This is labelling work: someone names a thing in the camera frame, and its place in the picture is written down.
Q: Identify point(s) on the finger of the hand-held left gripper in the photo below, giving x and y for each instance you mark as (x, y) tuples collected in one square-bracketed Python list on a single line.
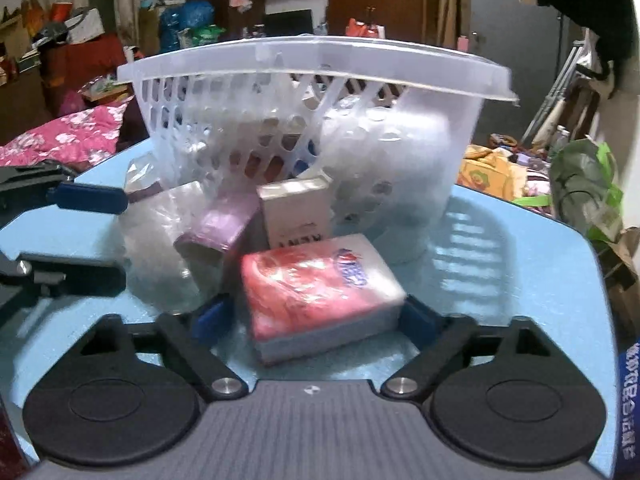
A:
[(75, 277), (90, 199)]

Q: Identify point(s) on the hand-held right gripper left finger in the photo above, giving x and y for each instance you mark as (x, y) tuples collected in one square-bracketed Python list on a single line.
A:
[(212, 317)]

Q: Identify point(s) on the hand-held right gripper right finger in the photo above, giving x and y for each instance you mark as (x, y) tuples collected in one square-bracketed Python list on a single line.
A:
[(417, 322)]

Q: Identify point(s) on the pale purple bagged box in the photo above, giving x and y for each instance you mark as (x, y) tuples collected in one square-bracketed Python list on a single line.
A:
[(220, 225)]

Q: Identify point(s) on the red tissue pack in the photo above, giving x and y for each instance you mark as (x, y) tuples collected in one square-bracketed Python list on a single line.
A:
[(310, 290)]

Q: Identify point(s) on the white box with black print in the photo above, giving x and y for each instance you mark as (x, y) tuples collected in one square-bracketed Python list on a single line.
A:
[(295, 210)]

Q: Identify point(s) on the white plastic lattice basket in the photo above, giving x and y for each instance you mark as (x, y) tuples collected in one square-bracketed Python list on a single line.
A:
[(250, 125)]

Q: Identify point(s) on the pink floral blanket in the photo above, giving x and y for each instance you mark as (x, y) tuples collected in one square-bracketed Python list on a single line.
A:
[(65, 132)]

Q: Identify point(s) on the red cloth covered furniture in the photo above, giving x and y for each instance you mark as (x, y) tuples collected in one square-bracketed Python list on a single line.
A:
[(80, 65)]

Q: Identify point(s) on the yellow printed cloth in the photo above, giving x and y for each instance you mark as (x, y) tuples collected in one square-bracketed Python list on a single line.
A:
[(487, 172)]

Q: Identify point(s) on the blue plastic bags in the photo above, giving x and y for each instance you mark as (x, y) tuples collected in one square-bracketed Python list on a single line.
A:
[(187, 22)]

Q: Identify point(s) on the green plastic bag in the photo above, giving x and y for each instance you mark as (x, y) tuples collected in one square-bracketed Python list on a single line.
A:
[(585, 185)]

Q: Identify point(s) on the blue shopping bag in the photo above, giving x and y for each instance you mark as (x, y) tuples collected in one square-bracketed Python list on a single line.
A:
[(627, 400)]

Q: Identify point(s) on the black monitor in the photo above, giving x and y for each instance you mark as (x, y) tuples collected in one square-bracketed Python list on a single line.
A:
[(289, 22)]

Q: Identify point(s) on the metal crutch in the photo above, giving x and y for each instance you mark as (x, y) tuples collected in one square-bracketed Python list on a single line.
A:
[(555, 90)]

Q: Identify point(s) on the orange white plastic bag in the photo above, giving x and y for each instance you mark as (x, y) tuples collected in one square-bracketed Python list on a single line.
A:
[(365, 29)]

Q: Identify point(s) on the grey metal door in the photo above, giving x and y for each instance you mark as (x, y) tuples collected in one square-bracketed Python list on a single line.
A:
[(500, 0)]

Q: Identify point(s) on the white black hanging hoodie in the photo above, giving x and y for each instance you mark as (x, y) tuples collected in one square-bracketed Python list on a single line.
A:
[(590, 0)]

